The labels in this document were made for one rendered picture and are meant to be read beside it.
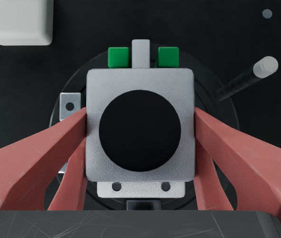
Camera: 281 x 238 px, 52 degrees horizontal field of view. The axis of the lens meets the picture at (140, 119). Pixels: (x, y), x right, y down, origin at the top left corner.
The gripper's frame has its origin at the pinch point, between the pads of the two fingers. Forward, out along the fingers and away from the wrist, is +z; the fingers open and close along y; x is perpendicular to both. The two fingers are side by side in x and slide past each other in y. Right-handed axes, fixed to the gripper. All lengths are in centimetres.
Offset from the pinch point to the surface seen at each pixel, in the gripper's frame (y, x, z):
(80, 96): 4.1, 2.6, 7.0
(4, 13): 10.3, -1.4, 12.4
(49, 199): 7.1, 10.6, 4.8
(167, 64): -1.5, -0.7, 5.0
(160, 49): -1.1, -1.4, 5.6
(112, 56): 1.6, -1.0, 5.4
